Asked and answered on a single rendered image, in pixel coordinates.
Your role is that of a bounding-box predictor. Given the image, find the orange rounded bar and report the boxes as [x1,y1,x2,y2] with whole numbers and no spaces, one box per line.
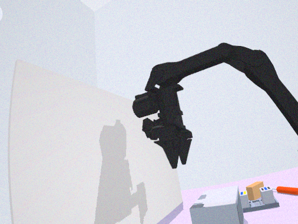
[272,186,298,195]

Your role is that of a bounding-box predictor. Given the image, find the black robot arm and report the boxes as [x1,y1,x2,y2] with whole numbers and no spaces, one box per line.
[132,42,298,136]

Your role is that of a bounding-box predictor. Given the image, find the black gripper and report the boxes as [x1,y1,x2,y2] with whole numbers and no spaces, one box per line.
[150,106,193,169]

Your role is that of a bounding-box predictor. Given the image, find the tan rectangular block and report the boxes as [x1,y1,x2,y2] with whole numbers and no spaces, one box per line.
[246,181,264,200]

